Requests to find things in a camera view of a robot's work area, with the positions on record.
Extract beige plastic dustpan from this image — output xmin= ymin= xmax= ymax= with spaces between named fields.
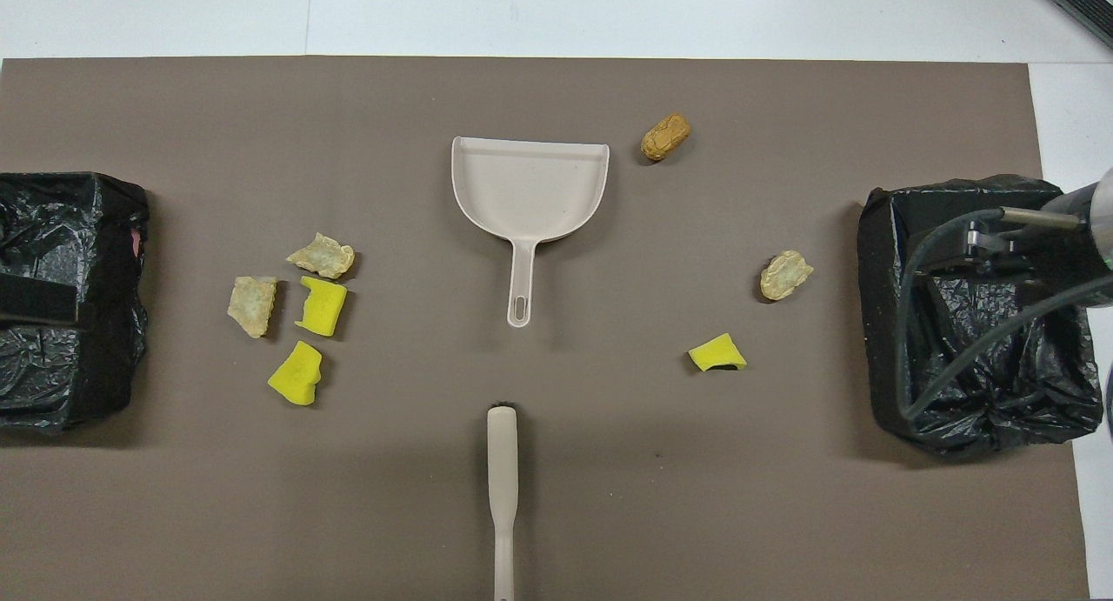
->
xmin=450 ymin=136 xmax=610 ymax=329

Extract orange brown sponge lump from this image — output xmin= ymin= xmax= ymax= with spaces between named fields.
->
xmin=641 ymin=114 xmax=693 ymax=163

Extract yellow sponge scrap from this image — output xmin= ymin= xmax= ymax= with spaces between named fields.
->
xmin=688 ymin=332 xmax=748 ymax=373
xmin=267 ymin=340 xmax=323 ymax=407
xmin=294 ymin=276 xmax=348 ymax=337

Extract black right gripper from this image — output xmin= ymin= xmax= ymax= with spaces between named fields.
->
xmin=935 ymin=218 xmax=1049 ymax=280

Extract black bag lined bin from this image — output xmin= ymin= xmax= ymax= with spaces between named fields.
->
xmin=0 ymin=171 xmax=150 ymax=435
xmin=856 ymin=174 xmax=1105 ymax=456

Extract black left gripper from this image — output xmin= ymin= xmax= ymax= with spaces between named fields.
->
xmin=0 ymin=275 xmax=97 ymax=328

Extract beige sponge scrap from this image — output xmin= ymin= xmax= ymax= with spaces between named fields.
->
xmin=759 ymin=250 xmax=815 ymax=302
xmin=227 ymin=276 xmax=279 ymax=339
xmin=286 ymin=232 xmax=357 ymax=281

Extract beige hand brush black bristles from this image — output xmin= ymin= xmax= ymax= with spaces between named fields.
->
xmin=486 ymin=401 xmax=520 ymax=601

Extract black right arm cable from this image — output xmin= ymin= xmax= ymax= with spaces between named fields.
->
xmin=894 ymin=203 xmax=1113 ymax=424

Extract brown paper table mat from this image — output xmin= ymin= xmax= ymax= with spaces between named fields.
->
xmin=0 ymin=56 xmax=1092 ymax=601

